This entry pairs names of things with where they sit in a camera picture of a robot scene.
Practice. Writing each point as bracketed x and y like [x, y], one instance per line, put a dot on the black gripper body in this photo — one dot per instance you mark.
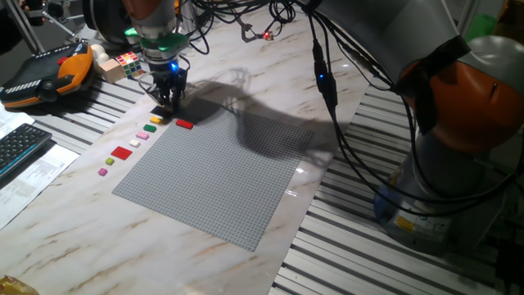
[170, 80]

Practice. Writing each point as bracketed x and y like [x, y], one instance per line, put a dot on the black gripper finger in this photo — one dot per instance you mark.
[177, 103]
[165, 103]

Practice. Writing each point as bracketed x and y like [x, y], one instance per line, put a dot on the red Lego brick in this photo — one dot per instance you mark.
[185, 124]

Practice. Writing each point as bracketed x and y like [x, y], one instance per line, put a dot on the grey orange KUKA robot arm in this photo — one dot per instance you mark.
[389, 24]

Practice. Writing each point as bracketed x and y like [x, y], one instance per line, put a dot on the black flat Lego plate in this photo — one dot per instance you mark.
[156, 110]

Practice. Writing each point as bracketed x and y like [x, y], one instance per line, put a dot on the yellow Lego brick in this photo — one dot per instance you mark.
[156, 120]

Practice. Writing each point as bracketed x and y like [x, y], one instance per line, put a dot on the green Lego brick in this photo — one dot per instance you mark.
[150, 128]

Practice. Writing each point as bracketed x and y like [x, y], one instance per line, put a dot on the pink Lego brick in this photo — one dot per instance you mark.
[142, 135]

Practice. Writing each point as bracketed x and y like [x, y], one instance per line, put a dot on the white Lego brick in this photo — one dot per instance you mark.
[134, 143]

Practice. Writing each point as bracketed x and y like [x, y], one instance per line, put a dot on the red flat Lego plate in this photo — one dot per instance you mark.
[121, 152]

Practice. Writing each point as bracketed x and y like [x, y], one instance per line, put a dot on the small lime Lego brick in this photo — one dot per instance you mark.
[109, 161]

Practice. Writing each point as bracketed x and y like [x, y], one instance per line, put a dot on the grey Lego baseplate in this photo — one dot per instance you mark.
[213, 184]

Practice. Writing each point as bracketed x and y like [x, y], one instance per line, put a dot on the small magenta Lego brick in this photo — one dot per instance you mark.
[102, 172]

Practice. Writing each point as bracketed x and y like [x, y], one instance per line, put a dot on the Rubik's cube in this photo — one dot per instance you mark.
[130, 65]

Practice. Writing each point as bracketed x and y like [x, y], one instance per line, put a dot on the wooden cube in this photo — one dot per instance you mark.
[111, 71]

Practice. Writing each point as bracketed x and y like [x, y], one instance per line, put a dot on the white rounded figurine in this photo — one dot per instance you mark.
[98, 51]

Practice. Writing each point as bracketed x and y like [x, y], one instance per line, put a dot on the large black round spool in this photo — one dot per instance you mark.
[98, 20]

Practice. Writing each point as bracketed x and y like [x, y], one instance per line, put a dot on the small dangling sensor board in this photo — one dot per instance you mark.
[267, 35]

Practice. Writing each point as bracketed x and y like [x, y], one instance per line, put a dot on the black orange teach pendant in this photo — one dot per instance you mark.
[41, 73]

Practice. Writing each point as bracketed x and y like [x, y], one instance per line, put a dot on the black keyboard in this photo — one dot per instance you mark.
[20, 145]

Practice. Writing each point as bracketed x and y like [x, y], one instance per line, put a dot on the white printed paper sheet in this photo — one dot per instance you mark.
[32, 180]

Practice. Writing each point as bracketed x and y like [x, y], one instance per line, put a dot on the grey metal tripod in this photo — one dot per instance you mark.
[25, 26]

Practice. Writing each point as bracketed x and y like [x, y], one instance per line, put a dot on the white printed booklet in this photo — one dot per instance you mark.
[12, 121]

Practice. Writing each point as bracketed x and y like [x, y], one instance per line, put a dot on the marble pattern table mat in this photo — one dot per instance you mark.
[102, 246]

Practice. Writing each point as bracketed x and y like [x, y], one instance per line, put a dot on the gold foil bag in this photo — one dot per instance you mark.
[14, 287]

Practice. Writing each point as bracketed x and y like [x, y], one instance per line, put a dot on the green cloth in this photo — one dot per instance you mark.
[479, 24]

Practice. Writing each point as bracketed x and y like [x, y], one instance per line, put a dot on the brown cardboard box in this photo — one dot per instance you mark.
[511, 16]

